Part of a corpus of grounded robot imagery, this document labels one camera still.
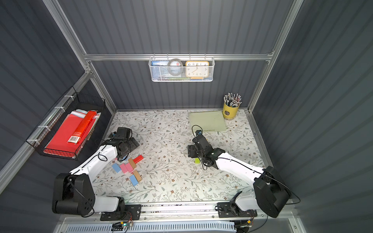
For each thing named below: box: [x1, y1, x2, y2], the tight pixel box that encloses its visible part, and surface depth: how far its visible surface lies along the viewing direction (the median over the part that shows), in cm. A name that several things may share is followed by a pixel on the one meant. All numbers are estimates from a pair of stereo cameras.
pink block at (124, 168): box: [119, 163, 129, 174], surface depth 90 cm
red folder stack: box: [43, 108, 102, 158], surface depth 72 cm
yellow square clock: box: [185, 61, 210, 80], surface depth 91 cm
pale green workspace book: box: [188, 110, 227, 132], surface depth 114 cm
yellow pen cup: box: [222, 92, 242, 120], surface depth 107 cm
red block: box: [133, 154, 144, 165], surface depth 93 cm
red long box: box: [67, 110, 98, 145], surface depth 74 cm
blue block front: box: [129, 174, 139, 187], surface depth 86 cm
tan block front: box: [133, 169, 143, 183], surface depth 87 cm
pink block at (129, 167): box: [124, 162, 134, 173], surface depth 91 cm
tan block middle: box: [128, 157, 137, 169], surface depth 93 cm
